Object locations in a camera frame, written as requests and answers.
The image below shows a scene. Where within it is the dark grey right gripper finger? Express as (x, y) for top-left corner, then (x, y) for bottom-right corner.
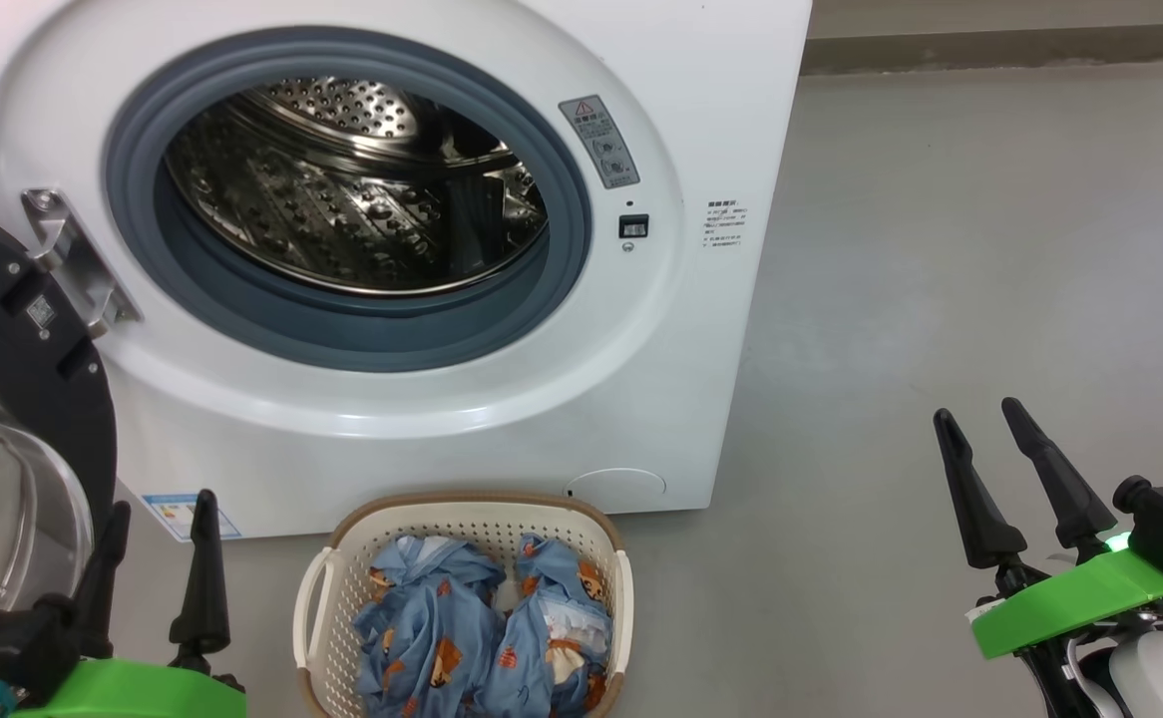
(1001, 397), (1119, 549)
(933, 408), (1028, 569)

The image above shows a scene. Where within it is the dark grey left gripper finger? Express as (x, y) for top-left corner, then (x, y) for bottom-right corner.
(71, 502), (132, 659)
(169, 489), (231, 671)

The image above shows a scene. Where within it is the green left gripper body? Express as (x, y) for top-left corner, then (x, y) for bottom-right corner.
(8, 658), (247, 718)

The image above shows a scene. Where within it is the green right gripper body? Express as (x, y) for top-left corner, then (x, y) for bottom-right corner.
(970, 546), (1163, 659)

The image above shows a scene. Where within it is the blue garment with orange print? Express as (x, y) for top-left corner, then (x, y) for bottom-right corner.
(352, 536), (509, 718)

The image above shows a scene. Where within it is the black round glass washer door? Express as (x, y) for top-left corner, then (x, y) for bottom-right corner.
(0, 194), (120, 644)

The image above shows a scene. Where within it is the cream perforated laundry basket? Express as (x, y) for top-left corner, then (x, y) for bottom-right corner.
(292, 491), (635, 718)

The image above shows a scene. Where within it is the chrome door hinge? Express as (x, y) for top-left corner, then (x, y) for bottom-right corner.
(21, 187), (142, 338)

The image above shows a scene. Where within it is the white front-loading washing machine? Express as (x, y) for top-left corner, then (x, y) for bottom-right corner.
(0, 0), (814, 542)

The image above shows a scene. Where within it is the grey rubber door gasket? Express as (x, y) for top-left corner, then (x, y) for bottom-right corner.
(103, 27), (594, 374)

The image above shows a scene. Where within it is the blue energy label sticker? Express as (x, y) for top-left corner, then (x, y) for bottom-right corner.
(141, 492), (243, 542)

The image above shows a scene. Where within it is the round white filter cover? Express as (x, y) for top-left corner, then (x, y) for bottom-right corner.
(567, 468), (667, 511)

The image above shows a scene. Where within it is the steel perforated washer drum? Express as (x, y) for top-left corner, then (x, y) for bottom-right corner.
(165, 77), (550, 297)

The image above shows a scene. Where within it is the grey warning sticker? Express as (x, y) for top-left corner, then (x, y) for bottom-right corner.
(559, 95), (641, 189)

